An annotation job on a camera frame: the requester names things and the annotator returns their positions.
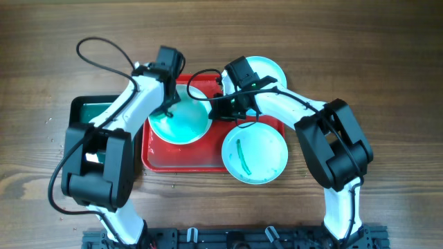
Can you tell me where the red plastic tray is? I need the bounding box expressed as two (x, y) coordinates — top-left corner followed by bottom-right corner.
(141, 74), (285, 173)

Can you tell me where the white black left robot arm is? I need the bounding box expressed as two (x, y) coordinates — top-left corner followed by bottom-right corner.
(54, 62), (184, 248)

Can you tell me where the dark green water tray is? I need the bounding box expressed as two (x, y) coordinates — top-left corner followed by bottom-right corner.
(69, 95), (136, 169)

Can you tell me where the white plate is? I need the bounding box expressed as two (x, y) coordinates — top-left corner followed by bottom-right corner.
(148, 84), (212, 145)
(221, 56), (287, 120)
(221, 122), (289, 185)

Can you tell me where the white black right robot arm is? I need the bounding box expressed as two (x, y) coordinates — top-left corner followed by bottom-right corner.
(210, 76), (373, 246)

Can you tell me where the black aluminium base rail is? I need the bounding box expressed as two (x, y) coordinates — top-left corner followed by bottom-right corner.
(81, 225), (390, 249)

